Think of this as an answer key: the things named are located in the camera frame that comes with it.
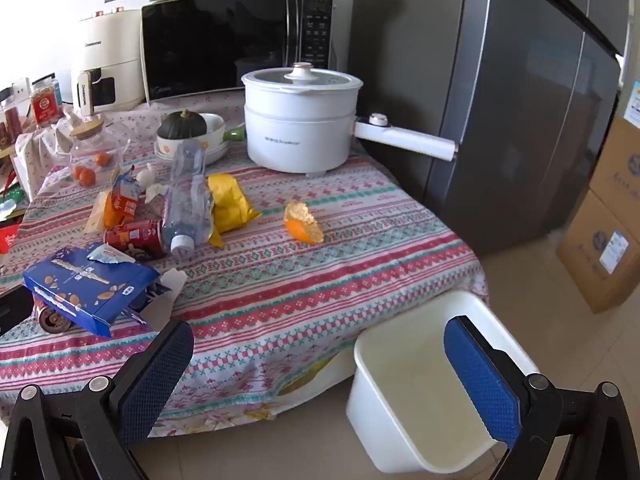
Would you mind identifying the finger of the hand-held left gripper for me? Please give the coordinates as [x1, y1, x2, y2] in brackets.
[0, 285, 35, 337]

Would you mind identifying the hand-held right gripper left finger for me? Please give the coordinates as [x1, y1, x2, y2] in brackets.
[0, 319, 195, 480]

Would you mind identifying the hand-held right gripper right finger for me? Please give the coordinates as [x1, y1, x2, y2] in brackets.
[443, 316, 640, 480]

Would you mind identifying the red drink can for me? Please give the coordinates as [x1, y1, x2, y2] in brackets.
[103, 219, 168, 261]
[32, 300, 68, 335]

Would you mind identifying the blue cardboard box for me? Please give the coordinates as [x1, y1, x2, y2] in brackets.
[22, 242, 188, 338]

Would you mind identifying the white plastic bin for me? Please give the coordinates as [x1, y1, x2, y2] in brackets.
[346, 291, 541, 477]

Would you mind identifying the orange snack packet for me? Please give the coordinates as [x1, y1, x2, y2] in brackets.
[84, 172, 143, 233]

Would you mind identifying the clear plastic bottle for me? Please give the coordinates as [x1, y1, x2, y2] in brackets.
[159, 142, 216, 261]

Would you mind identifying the yellow wrapper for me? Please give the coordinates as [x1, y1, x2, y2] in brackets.
[206, 173, 262, 248]

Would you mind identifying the orange peel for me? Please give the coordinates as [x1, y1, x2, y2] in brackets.
[283, 201, 324, 246]

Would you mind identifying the red box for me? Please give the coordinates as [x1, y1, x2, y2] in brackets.
[0, 225, 21, 256]

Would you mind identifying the green packet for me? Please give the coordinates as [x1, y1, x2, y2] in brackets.
[0, 182, 26, 216]

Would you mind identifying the patterned striped tablecloth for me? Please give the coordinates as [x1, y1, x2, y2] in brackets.
[0, 87, 490, 436]

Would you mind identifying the glass jar with dark contents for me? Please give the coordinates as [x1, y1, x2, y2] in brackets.
[0, 105, 21, 147]

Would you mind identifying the jar with red label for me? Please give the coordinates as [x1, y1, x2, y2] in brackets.
[30, 74, 63, 126]

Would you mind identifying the dark green squash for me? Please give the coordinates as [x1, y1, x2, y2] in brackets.
[157, 109, 207, 140]

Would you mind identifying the grey refrigerator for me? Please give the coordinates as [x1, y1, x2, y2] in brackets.
[350, 0, 636, 258]

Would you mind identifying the white electric cooking pot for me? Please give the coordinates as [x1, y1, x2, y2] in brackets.
[241, 62, 459, 177]

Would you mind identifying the white air fryer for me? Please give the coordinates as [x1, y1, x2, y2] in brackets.
[70, 7, 146, 116]

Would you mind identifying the blue leaflet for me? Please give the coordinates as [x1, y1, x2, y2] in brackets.
[624, 80, 640, 127]

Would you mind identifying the black microwave oven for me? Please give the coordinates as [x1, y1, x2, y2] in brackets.
[141, 0, 355, 107]

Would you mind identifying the white bowl with green handle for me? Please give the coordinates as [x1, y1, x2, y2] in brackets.
[156, 114, 247, 157]

